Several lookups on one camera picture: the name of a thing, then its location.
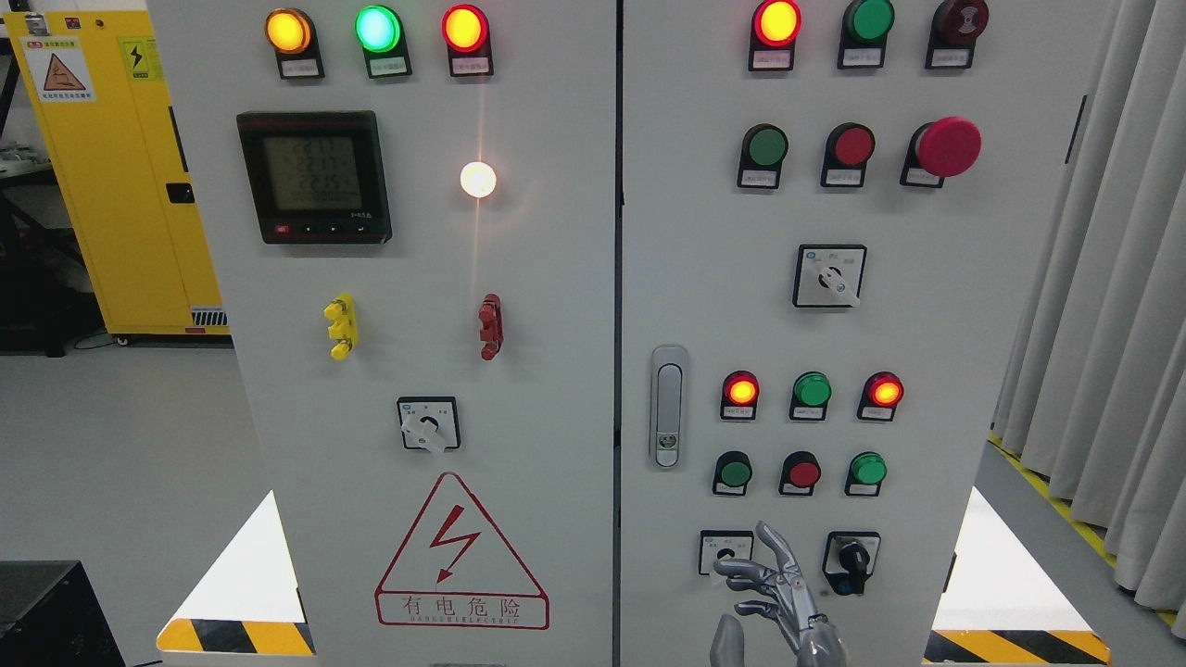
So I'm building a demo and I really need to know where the silver robotic humanoid hand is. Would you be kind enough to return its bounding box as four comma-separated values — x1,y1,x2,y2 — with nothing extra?
713,521,849,666

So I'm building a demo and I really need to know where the red stop button lower middle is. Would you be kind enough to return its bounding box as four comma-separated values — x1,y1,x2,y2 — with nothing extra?
778,450,822,497

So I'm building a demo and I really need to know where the green push button lower right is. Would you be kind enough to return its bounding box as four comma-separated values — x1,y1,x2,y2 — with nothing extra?
844,451,887,497

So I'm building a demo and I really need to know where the green start button lower left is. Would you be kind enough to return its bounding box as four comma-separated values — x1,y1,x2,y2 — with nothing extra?
712,450,753,497

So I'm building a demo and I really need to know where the red push button upper row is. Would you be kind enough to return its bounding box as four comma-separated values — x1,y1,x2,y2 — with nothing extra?
820,122,876,188

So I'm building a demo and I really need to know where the green push button upper row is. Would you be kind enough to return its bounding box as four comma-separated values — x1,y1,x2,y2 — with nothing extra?
737,123,789,190

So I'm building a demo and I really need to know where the red emergency stop mushroom button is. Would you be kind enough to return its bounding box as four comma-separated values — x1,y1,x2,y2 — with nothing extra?
901,117,982,189

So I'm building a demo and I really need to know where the green indicator light lower middle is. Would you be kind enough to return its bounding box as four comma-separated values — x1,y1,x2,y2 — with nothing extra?
789,371,833,423

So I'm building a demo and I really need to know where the green indicator light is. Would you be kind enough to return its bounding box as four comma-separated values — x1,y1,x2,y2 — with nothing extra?
836,0,895,70
789,371,833,423
353,5,412,80

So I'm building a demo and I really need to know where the red indicator light lower right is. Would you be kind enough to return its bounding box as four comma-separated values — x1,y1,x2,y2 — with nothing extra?
856,371,905,423

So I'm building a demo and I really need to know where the red indicator light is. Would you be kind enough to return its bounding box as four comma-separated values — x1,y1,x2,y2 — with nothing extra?
856,371,905,423
441,4,493,77
747,0,803,72
719,371,760,423

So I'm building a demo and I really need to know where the red indicator light lower left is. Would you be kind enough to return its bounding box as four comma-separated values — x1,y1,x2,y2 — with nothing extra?
719,371,760,423

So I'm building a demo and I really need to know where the red electrical hazard warning sticker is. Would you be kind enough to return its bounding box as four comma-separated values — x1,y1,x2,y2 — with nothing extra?
374,472,550,630

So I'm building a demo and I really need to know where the grey curtain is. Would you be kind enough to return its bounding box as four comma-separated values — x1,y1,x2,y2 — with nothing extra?
991,1,1185,615

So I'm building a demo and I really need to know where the grey electrical control cabinet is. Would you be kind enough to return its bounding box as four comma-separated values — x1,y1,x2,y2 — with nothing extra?
148,1,1112,666

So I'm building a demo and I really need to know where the red terminal connector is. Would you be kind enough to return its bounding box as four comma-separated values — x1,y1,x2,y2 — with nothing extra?
477,293,504,360

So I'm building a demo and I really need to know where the white lit indicator light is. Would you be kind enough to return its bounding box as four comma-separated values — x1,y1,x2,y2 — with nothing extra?
459,160,498,199

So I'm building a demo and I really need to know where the yellow terminal connector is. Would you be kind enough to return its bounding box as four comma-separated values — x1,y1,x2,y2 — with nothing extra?
323,293,359,360

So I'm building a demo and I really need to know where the red indicator light top right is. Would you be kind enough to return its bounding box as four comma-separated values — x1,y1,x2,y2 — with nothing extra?
747,0,803,72

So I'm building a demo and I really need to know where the green indicator light top right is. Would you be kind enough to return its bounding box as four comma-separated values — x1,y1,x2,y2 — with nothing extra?
836,0,895,70

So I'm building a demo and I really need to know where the dark red buzzer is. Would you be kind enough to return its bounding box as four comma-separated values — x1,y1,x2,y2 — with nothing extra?
924,0,990,70

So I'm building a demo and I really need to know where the black digital power meter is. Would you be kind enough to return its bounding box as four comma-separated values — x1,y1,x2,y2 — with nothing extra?
236,110,391,244

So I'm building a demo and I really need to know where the red indicator light top left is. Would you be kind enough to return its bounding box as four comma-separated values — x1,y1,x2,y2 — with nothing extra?
441,4,493,77

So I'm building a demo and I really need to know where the green indicator light top left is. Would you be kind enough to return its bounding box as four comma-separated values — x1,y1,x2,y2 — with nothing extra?
353,5,412,80

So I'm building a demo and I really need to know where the black box bottom left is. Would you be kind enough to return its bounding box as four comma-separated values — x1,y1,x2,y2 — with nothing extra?
1,560,125,666

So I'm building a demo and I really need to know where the amber indicator light top left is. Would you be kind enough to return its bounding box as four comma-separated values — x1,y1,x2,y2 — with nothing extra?
264,7,323,80

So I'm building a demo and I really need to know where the yellow safety storage cabinet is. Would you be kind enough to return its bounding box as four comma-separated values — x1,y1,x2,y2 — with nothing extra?
5,11,230,342

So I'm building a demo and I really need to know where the black key selector switch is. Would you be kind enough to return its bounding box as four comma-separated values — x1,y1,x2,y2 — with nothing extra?
822,531,881,596

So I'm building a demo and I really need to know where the right panel lower rotary switch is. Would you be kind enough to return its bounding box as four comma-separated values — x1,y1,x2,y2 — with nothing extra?
699,529,754,577

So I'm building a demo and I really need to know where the grey cabinet door handle lock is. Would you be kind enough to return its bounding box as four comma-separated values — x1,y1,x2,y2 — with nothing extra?
649,345,689,470

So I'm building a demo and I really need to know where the right panel upper rotary switch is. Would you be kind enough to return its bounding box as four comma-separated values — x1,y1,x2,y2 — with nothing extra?
791,244,867,309

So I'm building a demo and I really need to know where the left panel rotary selector switch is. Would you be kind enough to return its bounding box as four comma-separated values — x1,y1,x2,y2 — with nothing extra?
397,396,461,453

